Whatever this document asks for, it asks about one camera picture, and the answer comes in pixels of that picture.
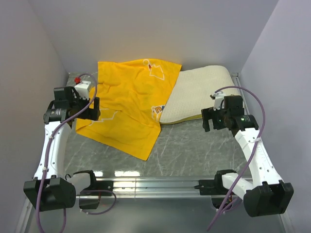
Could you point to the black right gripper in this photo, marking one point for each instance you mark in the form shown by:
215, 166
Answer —
212, 114

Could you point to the aluminium front mounting rail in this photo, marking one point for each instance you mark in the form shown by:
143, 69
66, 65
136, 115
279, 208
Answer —
156, 187

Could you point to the yellow printed pillowcase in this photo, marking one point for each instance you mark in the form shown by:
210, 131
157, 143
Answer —
132, 97

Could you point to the cream dotted foam pillow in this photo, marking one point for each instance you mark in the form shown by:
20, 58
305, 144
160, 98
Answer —
191, 93

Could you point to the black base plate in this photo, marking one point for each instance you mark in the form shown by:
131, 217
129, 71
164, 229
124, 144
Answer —
212, 188
96, 189

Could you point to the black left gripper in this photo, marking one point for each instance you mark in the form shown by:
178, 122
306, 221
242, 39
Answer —
95, 112

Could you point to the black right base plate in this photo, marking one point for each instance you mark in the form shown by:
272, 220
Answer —
212, 188

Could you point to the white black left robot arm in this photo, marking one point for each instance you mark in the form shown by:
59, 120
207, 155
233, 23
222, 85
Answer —
49, 190

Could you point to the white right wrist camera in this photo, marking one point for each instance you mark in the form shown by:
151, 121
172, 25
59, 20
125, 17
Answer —
218, 98

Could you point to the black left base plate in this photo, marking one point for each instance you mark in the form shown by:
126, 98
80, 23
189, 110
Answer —
96, 189

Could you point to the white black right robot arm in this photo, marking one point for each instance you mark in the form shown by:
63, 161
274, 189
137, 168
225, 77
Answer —
267, 194

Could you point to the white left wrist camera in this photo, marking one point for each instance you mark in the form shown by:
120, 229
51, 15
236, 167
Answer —
83, 89

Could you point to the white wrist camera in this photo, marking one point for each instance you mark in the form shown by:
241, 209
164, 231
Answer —
83, 89
218, 98

